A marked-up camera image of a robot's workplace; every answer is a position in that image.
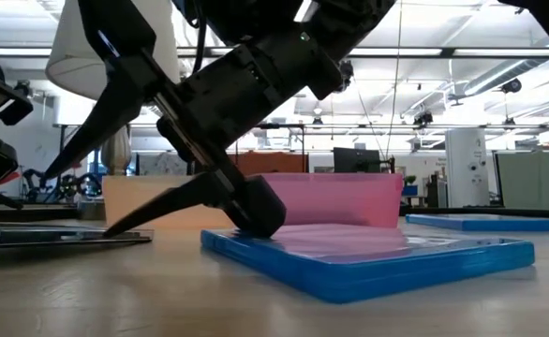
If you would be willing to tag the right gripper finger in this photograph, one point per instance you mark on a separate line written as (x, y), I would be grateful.
(110, 107)
(185, 199)

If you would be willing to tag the blue disc case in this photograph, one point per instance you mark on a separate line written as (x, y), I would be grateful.
(349, 267)
(490, 224)

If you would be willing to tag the black background robot arm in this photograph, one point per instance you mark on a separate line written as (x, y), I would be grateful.
(80, 185)
(33, 180)

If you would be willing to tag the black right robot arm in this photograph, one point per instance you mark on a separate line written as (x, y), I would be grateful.
(349, 19)

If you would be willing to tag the white shade table lamp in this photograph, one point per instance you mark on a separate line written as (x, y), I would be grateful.
(68, 65)

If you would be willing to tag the orange-brown board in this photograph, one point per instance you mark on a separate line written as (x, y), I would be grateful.
(274, 164)

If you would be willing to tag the black computer monitor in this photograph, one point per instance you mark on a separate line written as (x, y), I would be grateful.
(356, 159)

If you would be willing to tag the pink translucent plastic bin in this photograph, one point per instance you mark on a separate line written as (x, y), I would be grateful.
(340, 196)

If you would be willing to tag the black ceiling fixture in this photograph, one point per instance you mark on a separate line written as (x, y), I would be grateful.
(423, 119)

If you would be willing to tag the blue box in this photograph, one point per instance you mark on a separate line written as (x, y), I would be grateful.
(410, 190)

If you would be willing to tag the white pillar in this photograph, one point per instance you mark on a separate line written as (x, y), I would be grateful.
(466, 164)

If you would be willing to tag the black round ceiling spotlight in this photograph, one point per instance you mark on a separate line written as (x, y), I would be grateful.
(512, 85)

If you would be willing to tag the black metal stand frame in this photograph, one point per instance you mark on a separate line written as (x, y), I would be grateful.
(281, 126)

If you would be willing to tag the black ceiling-hung camera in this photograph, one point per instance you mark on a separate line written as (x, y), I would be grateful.
(346, 70)

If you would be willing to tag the grey-green partition wall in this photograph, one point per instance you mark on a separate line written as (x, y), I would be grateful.
(537, 180)

